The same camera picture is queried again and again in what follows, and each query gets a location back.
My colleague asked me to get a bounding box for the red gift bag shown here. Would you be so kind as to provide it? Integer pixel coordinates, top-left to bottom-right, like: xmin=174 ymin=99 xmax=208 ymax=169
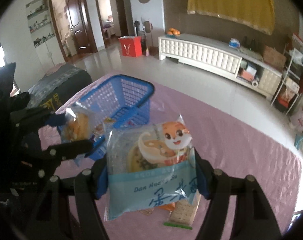
xmin=118 ymin=35 xmax=143 ymax=58

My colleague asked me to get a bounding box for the broom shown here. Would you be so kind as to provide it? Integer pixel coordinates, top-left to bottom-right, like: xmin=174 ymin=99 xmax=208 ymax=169
xmin=141 ymin=17 xmax=152 ymax=56

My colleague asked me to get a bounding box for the pink cloth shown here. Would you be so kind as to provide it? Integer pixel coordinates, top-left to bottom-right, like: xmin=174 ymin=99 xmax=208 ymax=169
xmin=45 ymin=66 xmax=64 ymax=75

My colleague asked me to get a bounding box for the green flat pad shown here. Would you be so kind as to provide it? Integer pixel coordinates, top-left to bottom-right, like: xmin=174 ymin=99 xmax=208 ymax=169
xmin=241 ymin=47 xmax=263 ymax=57

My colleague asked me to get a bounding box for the brown wooden panel door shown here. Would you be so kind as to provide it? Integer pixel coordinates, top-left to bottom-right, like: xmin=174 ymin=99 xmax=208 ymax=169
xmin=47 ymin=0 xmax=99 ymax=62

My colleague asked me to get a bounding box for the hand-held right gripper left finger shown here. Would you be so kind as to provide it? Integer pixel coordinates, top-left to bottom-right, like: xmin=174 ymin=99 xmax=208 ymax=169
xmin=27 ymin=154 xmax=110 ymax=240

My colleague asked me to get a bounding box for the pink shopping bag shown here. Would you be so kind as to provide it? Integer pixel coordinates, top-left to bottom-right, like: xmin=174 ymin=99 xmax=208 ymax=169
xmin=290 ymin=107 xmax=303 ymax=133

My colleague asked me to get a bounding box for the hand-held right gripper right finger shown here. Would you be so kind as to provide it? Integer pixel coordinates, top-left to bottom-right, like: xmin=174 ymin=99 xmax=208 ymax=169
xmin=193 ymin=150 xmax=283 ymax=240

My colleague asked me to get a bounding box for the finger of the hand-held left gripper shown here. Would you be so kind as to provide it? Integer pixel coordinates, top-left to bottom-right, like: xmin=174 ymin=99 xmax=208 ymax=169
xmin=10 ymin=107 xmax=67 ymax=130
xmin=22 ymin=139 xmax=94 ymax=178

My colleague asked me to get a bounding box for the square cracker packet green edge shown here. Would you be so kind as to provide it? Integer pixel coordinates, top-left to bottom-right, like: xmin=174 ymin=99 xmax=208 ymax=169
xmin=163 ymin=195 xmax=201 ymax=230

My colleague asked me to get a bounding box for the white display cabinet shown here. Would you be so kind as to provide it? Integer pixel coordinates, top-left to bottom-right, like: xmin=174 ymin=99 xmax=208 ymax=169
xmin=25 ymin=0 xmax=66 ymax=67

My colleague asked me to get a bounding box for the blue plastic basket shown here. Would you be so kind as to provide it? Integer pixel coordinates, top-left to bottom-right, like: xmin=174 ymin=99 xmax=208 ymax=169
xmin=74 ymin=74 xmax=155 ymax=160

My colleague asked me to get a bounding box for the white metal shelf rack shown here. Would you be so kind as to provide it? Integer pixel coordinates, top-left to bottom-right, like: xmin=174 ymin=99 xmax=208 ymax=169
xmin=271 ymin=47 xmax=303 ymax=115

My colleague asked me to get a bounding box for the yellow cloth cover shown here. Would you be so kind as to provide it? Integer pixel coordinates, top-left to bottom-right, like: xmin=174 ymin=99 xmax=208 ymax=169
xmin=187 ymin=0 xmax=275 ymax=36

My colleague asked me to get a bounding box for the orange snack packet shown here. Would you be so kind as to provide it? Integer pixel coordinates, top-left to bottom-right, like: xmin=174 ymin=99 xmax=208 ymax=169
xmin=142 ymin=204 xmax=177 ymax=216

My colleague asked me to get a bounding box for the cardboard box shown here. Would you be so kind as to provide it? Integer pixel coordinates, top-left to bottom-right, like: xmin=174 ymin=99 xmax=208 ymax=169
xmin=262 ymin=45 xmax=287 ymax=72

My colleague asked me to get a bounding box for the open brown door frame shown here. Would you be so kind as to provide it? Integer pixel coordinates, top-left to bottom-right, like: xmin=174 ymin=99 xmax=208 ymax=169
xmin=93 ymin=0 xmax=129 ymax=48

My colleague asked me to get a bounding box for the red printed carton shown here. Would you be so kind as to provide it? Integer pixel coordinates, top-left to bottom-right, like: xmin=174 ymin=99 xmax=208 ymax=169
xmin=283 ymin=85 xmax=299 ymax=101

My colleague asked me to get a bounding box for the light blue cartoon snack packet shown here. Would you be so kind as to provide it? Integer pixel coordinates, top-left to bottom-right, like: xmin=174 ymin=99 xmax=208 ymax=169
xmin=103 ymin=115 xmax=202 ymax=222

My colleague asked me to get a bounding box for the clear pastry packet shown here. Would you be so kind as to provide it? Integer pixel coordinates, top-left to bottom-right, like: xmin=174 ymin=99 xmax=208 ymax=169
xmin=58 ymin=102 xmax=104 ymax=167

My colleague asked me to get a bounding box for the pink tablecloth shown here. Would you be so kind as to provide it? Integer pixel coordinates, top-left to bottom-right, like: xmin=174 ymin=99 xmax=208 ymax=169
xmin=39 ymin=74 xmax=303 ymax=240

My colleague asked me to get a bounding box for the orange box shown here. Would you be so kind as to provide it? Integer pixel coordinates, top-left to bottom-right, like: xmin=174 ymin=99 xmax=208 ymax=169
xmin=239 ymin=69 xmax=257 ymax=80

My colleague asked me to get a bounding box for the white tufted television cabinet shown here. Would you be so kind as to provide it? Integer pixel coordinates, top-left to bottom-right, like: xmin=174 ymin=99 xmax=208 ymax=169
xmin=158 ymin=33 xmax=283 ymax=100

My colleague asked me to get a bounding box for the dark grey printed chair cover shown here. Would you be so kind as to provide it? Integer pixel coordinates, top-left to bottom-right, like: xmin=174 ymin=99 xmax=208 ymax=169
xmin=27 ymin=64 xmax=93 ymax=110

